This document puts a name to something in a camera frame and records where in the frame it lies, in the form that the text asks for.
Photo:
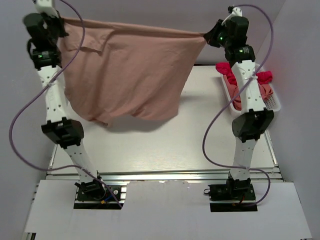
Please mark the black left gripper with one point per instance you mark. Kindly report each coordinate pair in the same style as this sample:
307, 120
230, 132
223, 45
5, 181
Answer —
57, 20

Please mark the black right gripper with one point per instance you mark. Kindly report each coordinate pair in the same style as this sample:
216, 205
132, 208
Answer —
211, 37

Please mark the dusty pink t shirt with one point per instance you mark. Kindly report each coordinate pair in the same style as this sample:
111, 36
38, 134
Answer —
117, 69

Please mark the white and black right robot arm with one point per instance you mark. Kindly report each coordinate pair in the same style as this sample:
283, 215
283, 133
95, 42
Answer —
253, 120

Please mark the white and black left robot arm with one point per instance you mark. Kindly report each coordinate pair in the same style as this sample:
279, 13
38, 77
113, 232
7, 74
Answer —
68, 133

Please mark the magenta t shirt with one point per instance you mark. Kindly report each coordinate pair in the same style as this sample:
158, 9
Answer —
263, 77

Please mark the coral pink t shirt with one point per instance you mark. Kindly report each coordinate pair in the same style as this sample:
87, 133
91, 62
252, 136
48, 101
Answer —
265, 91

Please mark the white perforated plastic basket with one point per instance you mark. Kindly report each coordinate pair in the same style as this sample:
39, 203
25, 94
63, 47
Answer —
272, 103

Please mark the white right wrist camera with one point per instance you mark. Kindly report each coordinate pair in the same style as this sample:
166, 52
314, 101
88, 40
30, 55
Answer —
234, 12

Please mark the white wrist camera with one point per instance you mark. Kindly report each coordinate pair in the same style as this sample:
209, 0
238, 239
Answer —
46, 7
234, 12

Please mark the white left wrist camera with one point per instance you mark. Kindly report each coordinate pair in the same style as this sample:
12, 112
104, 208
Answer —
46, 7

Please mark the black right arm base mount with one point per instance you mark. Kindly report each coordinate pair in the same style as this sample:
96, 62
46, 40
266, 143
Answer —
222, 201

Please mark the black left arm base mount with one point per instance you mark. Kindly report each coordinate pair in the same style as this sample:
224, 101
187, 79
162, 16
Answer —
107, 202

